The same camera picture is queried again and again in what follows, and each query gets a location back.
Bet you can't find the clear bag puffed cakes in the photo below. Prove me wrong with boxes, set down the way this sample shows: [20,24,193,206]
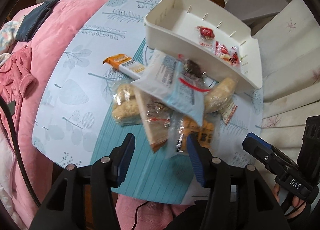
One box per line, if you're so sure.
[111,82,141,126]

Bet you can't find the black cable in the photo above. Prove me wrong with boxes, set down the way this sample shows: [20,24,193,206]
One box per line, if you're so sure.
[0,96,42,208]

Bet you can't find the floral white cloth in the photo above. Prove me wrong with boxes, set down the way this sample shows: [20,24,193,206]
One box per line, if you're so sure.
[0,21,21,54]

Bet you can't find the grey office chair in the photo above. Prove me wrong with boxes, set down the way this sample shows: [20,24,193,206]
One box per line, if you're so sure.
[224,0,292,35]

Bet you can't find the floral white curtain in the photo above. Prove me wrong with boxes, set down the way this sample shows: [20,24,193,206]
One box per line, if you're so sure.
[254,0,319,161]

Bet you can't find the red-edged clear dark snack packet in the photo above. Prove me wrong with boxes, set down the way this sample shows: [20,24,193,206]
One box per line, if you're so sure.
[178,54,210,93]

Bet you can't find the navy folded cloth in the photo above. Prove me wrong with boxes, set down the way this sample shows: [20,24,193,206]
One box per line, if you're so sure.
[16,0,60,42]

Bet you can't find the pink bed quilt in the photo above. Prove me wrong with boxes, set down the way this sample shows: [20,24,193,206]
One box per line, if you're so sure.
[0,0,112,228]

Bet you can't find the white red-striped snack packet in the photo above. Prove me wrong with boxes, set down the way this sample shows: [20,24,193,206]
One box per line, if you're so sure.
[219,100,238,126]

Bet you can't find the beige soda cracker packet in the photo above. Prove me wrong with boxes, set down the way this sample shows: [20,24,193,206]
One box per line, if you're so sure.
[134,87,172,153]

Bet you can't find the orange white oat bar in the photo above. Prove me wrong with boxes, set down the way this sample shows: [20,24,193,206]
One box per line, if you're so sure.
[103,54,146,80]

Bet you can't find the leaf-patterned tablecloth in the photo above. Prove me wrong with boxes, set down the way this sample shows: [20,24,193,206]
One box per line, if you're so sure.
[32,0,263,205]

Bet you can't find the red white candy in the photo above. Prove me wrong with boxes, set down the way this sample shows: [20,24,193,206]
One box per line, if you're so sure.
[214,41,240,68]

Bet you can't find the white plastic organizer tray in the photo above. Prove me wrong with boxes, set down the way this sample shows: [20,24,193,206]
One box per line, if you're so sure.
[144,0,263,93]

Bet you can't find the person's right hand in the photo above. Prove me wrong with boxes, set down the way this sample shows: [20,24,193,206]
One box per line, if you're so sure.
[273,183,308,219]

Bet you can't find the pink garment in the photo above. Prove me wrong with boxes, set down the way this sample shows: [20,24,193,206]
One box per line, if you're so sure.
[1,47,37,103]

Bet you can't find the clear bag rice crackers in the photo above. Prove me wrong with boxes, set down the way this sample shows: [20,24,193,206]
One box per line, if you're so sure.
[204,77,238,114]

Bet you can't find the light blue snack bag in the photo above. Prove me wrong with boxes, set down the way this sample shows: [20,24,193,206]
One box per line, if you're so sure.
[132,50,204,126]

